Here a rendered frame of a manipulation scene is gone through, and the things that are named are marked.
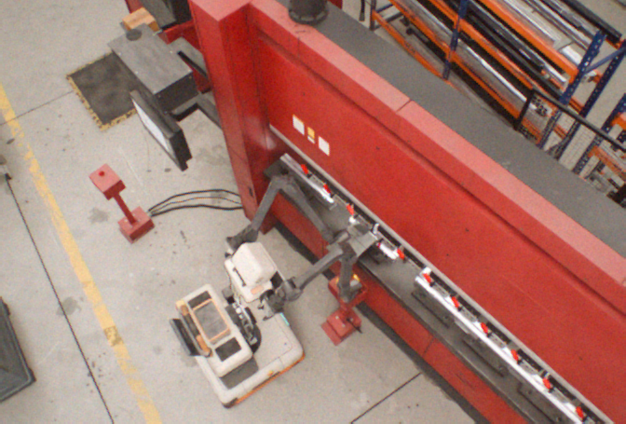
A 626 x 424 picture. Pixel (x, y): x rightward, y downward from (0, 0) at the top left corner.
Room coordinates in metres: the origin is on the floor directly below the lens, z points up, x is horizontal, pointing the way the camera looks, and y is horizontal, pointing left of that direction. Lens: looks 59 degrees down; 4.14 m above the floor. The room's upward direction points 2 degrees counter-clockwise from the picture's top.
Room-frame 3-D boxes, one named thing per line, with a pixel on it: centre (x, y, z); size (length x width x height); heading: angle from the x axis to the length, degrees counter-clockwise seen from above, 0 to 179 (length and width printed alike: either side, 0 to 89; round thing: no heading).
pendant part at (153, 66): (2.19, 0.86, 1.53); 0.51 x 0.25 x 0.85; 38
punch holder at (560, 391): (0.54, -1.24, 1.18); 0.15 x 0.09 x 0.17; 42
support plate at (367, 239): (1.47, -0.22, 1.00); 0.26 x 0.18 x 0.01; 132
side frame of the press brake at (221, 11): (2.41, 0.18, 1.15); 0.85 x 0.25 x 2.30; 132
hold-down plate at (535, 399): (0.48, -1.22, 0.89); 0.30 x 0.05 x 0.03; 42
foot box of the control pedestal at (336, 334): (1.25, -0.17, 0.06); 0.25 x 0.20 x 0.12; 125
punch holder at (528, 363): (0.69, -1.11, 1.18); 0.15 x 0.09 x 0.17; 42
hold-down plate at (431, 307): (1.08, -0.69, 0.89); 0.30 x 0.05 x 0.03; 42
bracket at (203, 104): (2.36, 0.73, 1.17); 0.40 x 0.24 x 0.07; 42
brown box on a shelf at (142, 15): (3.46, 1.34, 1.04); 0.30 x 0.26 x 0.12; 31
